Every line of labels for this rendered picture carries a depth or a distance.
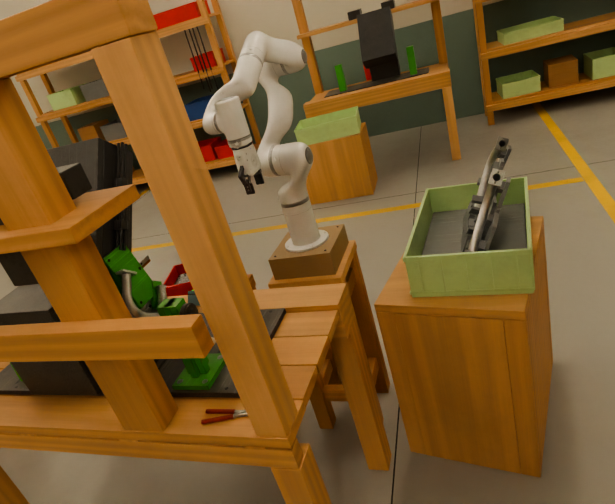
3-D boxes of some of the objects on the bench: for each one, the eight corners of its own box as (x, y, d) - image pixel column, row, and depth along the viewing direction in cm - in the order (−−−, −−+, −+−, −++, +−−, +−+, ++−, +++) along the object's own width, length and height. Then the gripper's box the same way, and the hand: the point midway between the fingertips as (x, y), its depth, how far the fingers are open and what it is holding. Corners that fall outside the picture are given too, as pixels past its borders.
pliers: (201, 425, 140) (199, 422, 139) (207, 411, 144) (205, 408, 144) (253, 420, 136) (252, 417, 135) (258, 406, 140) (256, 403, 140)
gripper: (241, 136, 181) (255, 181, 189) (220, 152, 167) (237, 200, 174) (259, 133, 179) (273, 178, 186) (240, 148, 164) (256, 197, 172)
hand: (255, 186), depth 180 cm, fingers open, 8 cm apart
